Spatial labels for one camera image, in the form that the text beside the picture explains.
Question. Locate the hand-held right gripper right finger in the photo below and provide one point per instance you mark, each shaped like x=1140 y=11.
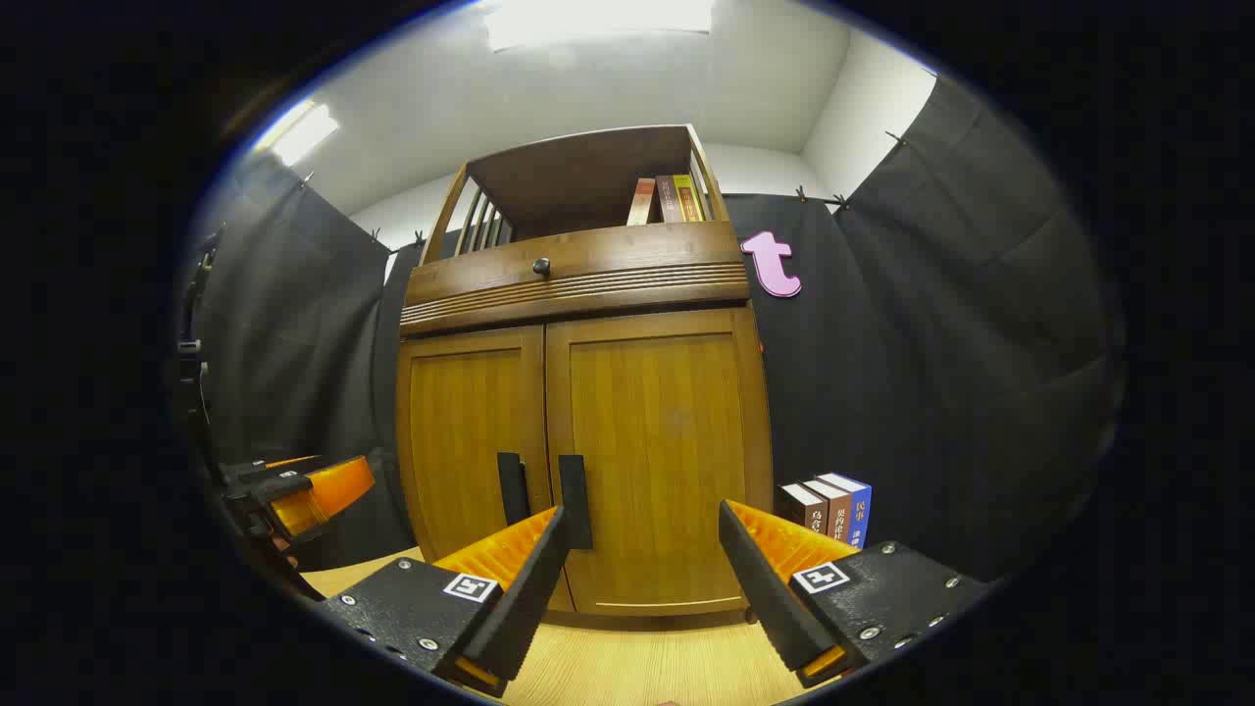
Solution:
x=765 y=598

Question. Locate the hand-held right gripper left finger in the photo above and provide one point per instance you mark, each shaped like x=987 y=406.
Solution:
x=529 y=608

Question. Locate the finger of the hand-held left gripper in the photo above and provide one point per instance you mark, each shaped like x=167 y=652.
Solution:
x=324 y=495
x=265 y=470

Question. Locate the wooden shoe cabinet door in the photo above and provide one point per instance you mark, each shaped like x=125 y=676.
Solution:
x=461 y=422
x=667 y=412

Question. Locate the wooden double-door shoe cabinet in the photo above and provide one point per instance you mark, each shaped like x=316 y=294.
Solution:
x=578 y=176

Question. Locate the wooden cabinet drawer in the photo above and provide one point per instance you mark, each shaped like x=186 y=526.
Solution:
x=627 y=255

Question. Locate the thick dark brown book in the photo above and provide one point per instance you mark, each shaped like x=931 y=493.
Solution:
x=801 y=508

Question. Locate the thick reddish brown book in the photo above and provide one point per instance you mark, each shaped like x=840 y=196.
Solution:
x=831 y=512

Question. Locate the thick blue book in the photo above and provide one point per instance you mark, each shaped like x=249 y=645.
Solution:
x=856 y=512

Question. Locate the small ceiling light panel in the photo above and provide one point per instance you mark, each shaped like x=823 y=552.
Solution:
x=302 y=132

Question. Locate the black backdrop cloth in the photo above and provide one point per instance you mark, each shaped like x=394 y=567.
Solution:
x=980 y=343

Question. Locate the yellow book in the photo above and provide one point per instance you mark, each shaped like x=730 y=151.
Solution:
x=689 y=198

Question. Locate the large ceiling light panel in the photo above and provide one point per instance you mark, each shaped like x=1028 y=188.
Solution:
x=598 y=22

